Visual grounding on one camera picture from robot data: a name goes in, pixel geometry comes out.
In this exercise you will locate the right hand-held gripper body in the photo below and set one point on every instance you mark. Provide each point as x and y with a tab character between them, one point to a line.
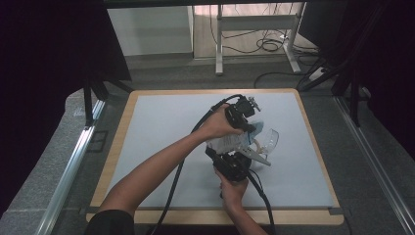
235	168

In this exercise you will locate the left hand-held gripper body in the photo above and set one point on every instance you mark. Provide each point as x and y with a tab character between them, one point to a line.
238	112

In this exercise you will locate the white bag with blue stripe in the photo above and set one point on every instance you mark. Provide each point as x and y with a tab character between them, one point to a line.
230	143

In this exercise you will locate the person's left hand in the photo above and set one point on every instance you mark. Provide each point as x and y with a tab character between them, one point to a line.
217	127

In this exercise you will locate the person's right hand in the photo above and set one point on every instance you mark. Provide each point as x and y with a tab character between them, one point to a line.
235	194

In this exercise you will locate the grey table mat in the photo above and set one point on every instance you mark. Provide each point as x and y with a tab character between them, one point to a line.
293	182

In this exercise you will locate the white power strip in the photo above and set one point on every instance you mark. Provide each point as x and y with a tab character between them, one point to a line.
315	74

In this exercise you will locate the black metal stand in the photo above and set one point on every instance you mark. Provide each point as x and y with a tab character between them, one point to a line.
355	104
87	104

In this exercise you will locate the dark floor grate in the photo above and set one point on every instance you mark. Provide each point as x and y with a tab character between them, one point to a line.
98	141

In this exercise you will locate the person's black sleeve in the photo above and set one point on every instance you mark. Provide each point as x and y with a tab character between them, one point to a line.
111	223

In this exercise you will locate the black tape strip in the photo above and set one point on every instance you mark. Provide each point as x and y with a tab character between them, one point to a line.
89	210

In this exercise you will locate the black curtain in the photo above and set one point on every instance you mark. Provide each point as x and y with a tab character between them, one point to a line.
391	65
39	81

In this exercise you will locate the white desk frame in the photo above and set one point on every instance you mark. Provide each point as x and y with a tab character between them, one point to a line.
257	22

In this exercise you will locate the white wall panel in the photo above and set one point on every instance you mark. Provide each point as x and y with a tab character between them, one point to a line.
150	31

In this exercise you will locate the aluminium floor rail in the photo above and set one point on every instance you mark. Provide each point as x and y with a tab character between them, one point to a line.
375	163
68	176

